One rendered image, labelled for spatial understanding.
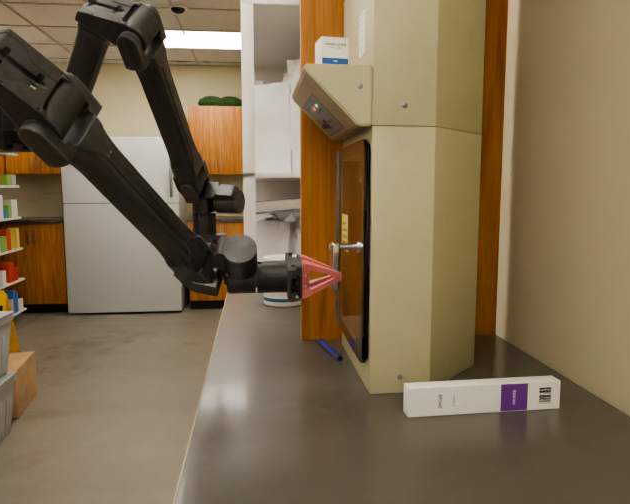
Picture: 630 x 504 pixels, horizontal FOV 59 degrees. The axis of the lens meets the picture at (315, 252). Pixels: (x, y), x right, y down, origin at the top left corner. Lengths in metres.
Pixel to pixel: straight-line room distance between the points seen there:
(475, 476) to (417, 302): 0.34
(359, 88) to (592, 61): 0.47
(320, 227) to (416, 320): 0.42
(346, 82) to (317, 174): 0.40
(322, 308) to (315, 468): 0.63
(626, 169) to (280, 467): 0.75
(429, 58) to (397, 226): 0.29
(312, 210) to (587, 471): 0.79
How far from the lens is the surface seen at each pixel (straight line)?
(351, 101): 0.97
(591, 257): 1.18
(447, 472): 0.80
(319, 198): 1.32
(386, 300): 0.99
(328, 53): 1.05
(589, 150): 1.19
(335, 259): 1.01
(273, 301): 1.73
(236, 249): 0.94
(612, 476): 0.86
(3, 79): 0.78
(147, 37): 1.11
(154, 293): 6.02
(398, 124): 0.98
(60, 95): 0.81
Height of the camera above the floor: 1.31
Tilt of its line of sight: 7 degrees down
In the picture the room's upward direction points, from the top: straight up
